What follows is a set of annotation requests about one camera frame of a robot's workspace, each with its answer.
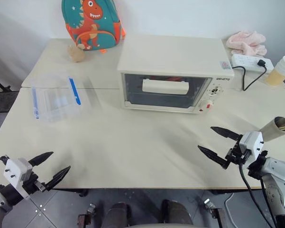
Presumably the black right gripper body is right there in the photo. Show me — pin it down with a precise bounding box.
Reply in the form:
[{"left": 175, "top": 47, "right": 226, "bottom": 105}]
[{"left": 225, "top": 135, "right": 251, "bottom": 167}]

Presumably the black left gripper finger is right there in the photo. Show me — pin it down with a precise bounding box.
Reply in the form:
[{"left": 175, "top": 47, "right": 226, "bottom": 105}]
[
  {"left": 45, "top": 165, "right": 72, "bottom": 191},
  {"left": 28, "top": 152, "right": 54, "bottom": 168}
]

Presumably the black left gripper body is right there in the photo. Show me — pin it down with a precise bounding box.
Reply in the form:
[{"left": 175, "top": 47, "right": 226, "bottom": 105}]
[{"left": 21, "top": 172, "right": 50, "bottom": 196}]

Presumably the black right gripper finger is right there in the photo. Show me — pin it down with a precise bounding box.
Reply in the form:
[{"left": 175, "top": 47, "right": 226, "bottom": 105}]
[
  {"left": 210, "top": 126, "right": 243, "bottom": 142},
  {"left": 197, "top": 145, "right": 229, "bottom": 170}
]

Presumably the dark red object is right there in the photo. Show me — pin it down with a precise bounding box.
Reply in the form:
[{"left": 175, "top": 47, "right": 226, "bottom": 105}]
[{"left": 151, "top": 76, "right": 184, "bottom": 83}]

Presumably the cream toaster oven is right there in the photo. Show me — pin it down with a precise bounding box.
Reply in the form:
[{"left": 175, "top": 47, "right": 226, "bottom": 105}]
[{"left": 117, "top": 35, "right": 235, "bottom": 115}]

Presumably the table caster wheel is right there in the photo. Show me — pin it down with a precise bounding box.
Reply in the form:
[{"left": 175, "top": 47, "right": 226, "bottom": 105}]
[
  {"left": 203, "top": 198, "right": 217, "bottom": 212},
  {"left": 86, "top": 202, "right": 97, "bottom": 215}
]

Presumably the clear box with blue latches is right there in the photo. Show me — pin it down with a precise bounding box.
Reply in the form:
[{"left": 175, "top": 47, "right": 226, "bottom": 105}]
[{"left": 31, "top": 73, "right": 83, "bottom": 123}]

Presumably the dark rounded shape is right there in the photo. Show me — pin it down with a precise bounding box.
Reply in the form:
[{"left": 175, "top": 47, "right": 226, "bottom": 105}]
[
  {"left": 106, "top": 201, "right": 131, "bottom": 228},
  {"left": 160, "top": 199, "right": 194, "bottom": 226}
]

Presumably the white power strip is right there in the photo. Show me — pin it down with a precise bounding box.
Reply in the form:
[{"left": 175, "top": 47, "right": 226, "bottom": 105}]
[{"left": 230, "top": 54, "right": 275, "bottom": 72}]

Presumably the paper coffee cup white lid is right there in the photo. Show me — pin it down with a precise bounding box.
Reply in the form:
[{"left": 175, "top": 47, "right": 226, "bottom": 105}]
[{"left": 265, "top": 55, "right": 285, "bottom": 86}]

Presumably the black tripod leg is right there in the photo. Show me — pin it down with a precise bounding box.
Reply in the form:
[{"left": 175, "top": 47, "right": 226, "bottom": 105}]
[{"left": 0, "top": 70, "right": 11, "bottom": 94}]

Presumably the pink fluffy towel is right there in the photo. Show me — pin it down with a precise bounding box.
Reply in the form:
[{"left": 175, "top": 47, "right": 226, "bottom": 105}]
[{"left": 225, "top": 30, "right": 267, "bottom": 57}]

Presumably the beige spiky toy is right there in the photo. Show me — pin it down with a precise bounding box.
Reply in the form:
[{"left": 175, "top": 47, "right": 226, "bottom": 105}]
[{"left": 67, "top": 44, "right": 86, "bottom": 63}]

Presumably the teal dinosaur backpack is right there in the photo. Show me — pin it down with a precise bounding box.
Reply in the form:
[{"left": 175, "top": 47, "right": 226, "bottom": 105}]
[{"left": 61, "top": 0, "right": 126, "bottom": 53}]

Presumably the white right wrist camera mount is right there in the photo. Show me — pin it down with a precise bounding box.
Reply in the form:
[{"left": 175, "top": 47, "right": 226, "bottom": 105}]
[{"left": 238, "top": 131, "right": 264, "bottom": 160}]

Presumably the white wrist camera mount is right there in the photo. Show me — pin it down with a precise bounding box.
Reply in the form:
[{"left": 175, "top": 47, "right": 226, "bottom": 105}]
[
  {"left": 238, "top": 131, "right": 264, "bottom": 160},
  {"left": 3, "top": 157, "right": 34, "bottom": 199}
]

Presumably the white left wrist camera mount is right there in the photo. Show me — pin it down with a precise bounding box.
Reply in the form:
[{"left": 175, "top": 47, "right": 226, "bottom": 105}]
[{"left": 3, "top": 157, "right": 34, "bottom": 199}]

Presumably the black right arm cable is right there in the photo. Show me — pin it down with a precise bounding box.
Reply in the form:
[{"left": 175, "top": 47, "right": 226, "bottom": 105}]
[{"left": 238, "top": 163, "right": 278, "bottom": 228}]

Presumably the white floor cable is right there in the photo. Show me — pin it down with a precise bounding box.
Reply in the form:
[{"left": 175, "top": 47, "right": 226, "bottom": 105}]
[{"left": 224, "top": 192, "right": 238, "bottom": 228}]

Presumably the black plug with cable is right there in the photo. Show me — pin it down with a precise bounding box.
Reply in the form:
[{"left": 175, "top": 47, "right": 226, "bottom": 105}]
[{"left": 232, "top": 59, "right": 267, "bottom": 92}]

